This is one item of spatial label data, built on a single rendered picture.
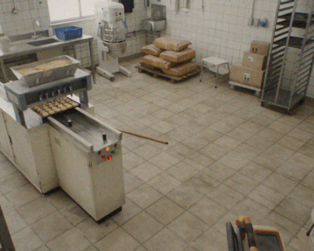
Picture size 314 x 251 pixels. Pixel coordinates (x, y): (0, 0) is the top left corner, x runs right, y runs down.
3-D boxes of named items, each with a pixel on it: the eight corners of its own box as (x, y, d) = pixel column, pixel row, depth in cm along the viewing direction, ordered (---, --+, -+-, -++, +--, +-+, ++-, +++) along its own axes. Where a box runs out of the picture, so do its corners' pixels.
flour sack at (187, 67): (177, 78, 602) (177, 70, 595) (160, 73, 626) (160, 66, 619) (198, 68, 649) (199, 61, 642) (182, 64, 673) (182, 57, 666)
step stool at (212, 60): (232, 83, 611) (234, 60, 588) (215, 88, 588) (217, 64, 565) (215, 76, 642) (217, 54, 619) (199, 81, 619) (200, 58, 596)
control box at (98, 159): (94, 163, 260) (92, 149, 253) (117, 152, 275) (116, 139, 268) (96, 166, 258) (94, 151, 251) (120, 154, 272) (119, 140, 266)
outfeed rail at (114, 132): (20, 79, 391) (19, 74, 388) (22, 79, 393) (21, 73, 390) (120, 140, 266) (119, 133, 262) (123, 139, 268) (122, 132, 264)
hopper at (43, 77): (13, 82, 289) (9, 67, 282) (67, 68, 323) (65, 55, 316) (26, 91, 271) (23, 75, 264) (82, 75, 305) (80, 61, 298)
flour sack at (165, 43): (150, 47, 638) (150, 38, 629) (163, 43, 666) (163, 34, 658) (179, 53, 598) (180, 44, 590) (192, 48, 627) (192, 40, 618)
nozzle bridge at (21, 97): (11, 117, 302) (3, 84, 285) (77, 96, 346) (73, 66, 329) (26, 129, 282) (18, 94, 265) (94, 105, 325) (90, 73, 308)
